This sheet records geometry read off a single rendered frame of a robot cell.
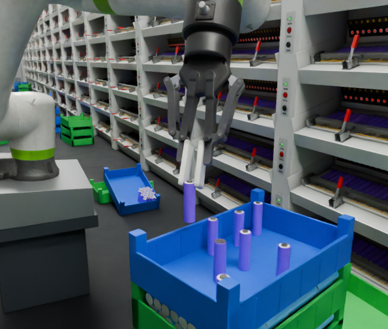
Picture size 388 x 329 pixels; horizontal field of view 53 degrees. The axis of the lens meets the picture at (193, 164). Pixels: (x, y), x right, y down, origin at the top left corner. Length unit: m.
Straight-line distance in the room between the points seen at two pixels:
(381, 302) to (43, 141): 0.98
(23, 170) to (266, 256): 0.79
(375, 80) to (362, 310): 0.56
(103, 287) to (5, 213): 0.42
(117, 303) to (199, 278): 0.70
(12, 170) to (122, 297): 0.51
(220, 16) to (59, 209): 0.75
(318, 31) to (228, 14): 0.73
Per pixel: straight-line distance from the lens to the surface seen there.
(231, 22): 0.63
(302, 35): 1.30
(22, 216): 1.17
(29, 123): 1.17
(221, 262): 0.58
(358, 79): 1.14
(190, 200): 0.58
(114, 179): 2.13
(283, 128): 1.34
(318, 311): 0.67
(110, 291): 1.35
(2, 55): 1.00
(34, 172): 1.23
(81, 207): 1.17
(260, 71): 1.44
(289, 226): 0.75
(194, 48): 0.62
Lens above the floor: 0.72
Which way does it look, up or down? 15 degrees down
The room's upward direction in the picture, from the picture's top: straight up
